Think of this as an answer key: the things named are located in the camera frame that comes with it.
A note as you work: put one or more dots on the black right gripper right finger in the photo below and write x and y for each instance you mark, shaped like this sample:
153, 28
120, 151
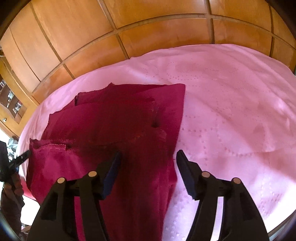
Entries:
241, 219

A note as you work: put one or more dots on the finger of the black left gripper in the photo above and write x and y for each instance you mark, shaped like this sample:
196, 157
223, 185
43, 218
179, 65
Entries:
15, 163

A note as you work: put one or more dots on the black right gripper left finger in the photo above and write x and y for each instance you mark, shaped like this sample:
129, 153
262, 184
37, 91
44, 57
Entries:
55, 219

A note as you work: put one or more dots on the dark red long-sleeve shirt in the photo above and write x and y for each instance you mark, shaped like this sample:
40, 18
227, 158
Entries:
139, 122

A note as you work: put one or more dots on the person's left hand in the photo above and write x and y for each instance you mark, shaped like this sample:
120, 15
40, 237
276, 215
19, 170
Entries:
10, 206

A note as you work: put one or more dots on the pink quilted bedspread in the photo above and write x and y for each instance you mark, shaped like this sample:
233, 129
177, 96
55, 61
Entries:
238, 121

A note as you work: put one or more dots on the brown wooden wardrobe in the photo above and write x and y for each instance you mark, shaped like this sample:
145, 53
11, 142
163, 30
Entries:
49, 43

